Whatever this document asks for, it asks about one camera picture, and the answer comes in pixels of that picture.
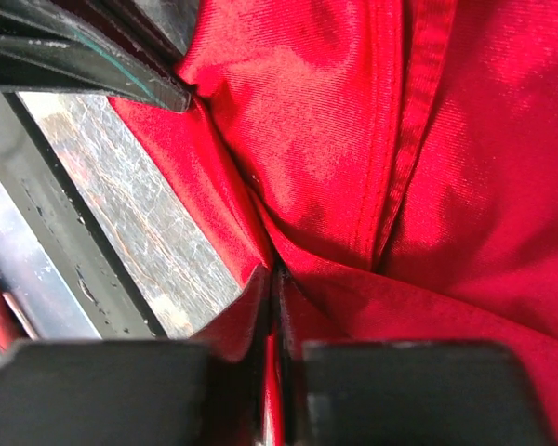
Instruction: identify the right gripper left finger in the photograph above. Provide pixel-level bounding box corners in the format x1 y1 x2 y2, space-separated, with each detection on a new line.
0 266 271 445

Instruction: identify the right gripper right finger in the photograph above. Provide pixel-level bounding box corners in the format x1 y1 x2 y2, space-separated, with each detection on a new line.
276 269 557 445

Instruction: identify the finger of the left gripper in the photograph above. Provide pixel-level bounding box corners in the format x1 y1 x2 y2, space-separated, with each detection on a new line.
0 1 192 112

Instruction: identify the red cloth napkin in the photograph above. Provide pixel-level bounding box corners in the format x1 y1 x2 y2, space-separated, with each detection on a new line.
109 0 558 446

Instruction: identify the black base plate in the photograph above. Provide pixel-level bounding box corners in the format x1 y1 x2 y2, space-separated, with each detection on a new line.
0 92 166 339

